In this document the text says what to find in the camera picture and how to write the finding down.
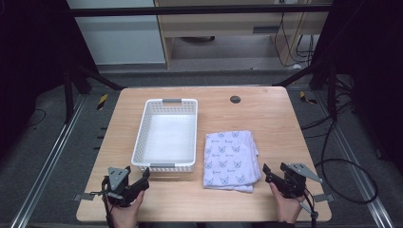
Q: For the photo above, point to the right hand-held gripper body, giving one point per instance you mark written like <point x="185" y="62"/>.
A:
<point x="293" y="183"/>

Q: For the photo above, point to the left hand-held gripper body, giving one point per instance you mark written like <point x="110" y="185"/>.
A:
<point x="118" y="181"/>

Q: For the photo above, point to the white printed cloth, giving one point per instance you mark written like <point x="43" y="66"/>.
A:
<point x="228" y="161"/>

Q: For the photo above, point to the white plastic basket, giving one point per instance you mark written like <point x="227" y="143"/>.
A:
<point x="168" y="139"/>

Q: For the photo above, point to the person's right hand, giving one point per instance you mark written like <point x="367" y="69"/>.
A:
<point x="286" y="209"/>

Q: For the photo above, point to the person's left hand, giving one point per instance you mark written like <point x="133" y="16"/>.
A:
<point x="125" y="215"/>

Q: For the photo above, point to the black metal stand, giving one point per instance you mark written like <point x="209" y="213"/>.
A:
<point x="331" y="91"/>
<point x="68" y="95"/>

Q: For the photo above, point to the white cabinet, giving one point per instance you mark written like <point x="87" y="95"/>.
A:
<point x="120" y="41"/>

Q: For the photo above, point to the dark curtain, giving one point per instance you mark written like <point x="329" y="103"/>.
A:
<point x="28" y="63"/>
<point x="374" y="63"/>

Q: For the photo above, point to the light wooden desk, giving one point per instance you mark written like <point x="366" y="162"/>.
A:
<point x="221" y="28"/>

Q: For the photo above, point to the grey metal bracket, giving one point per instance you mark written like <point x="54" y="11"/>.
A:
<point x="324" y="198"/>
<point x="83" y="196"/>

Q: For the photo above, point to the metal floor rail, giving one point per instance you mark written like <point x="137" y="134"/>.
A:
<point x="358" y="171"/>
<point x="47" y="171"/>

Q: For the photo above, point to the black horizontal frame bar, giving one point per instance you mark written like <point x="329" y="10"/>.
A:
<point x="190" y="10"/>

